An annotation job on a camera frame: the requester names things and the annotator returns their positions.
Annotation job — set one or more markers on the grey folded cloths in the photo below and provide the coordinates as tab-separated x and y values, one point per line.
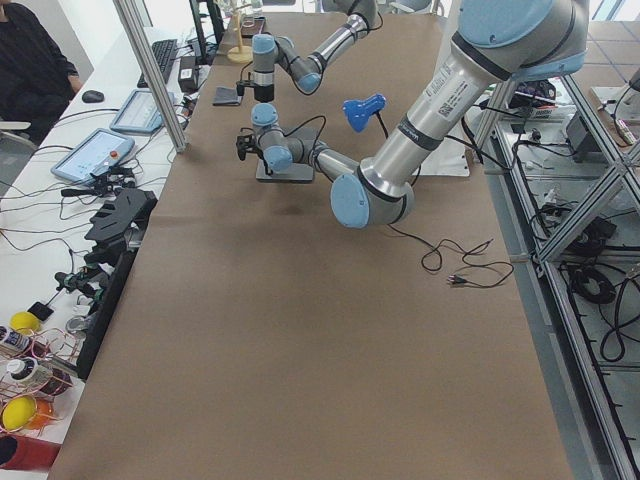
226	96

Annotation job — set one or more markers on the person in black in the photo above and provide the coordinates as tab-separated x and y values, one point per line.
37	80

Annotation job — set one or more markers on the black keyboard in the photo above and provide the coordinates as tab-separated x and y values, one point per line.
165	52

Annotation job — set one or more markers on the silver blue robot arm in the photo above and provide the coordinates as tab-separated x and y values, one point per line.
300	55
495	41

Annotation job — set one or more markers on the copper wire bottle rack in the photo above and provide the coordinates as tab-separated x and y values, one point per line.
30	384

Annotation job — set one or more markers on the aluminium frame post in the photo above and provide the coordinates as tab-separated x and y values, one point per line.
134	29

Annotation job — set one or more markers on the yellow ball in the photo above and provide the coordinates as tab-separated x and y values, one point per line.
25	322

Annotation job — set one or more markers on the teach pendant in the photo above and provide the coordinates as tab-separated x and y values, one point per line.
100	151
138	115

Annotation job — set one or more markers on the black computer mouse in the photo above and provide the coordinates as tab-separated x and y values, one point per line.
92	97

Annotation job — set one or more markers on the grey laptop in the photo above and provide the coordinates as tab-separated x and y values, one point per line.
299	171

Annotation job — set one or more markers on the wooden mug tree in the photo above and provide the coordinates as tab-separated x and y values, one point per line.
232	45

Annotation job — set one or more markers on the blue desk lamp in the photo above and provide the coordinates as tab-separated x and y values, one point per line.
358	112

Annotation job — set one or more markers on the red cup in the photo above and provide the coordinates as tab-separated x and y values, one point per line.
27	454

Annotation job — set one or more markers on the near teach pendant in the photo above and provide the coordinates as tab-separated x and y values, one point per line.
100	151

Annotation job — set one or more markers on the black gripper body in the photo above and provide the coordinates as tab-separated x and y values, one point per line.
264	93
264	162

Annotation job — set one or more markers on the black tool stand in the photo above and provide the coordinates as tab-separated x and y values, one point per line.
131	207

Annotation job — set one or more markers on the far teach pendant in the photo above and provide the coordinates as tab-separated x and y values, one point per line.
138	115

